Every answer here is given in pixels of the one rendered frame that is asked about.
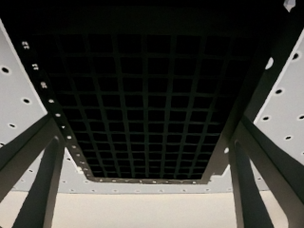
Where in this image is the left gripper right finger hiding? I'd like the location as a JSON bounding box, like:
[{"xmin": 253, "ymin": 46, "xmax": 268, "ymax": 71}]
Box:
[{"xmin": 228, "ymin": 114, "xmax": 304, "ymax": 228}]

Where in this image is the black well plate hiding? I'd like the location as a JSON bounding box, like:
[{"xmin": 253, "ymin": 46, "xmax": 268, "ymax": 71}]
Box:
[{"xmin": 1, "ymin": 0, "xmax": 290, "ymax": 185}]

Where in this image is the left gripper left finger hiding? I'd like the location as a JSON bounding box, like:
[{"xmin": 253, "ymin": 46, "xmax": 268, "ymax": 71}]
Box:
[{"xmin": 0, "ymin": 112, "xmax": 67, "ymax": 228}]

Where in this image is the grey flat base plate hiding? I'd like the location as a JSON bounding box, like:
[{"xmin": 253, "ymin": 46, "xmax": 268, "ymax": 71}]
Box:
[{"xmin": 0, "ymin": 27, "xmax": 304, "ymax": 195}]

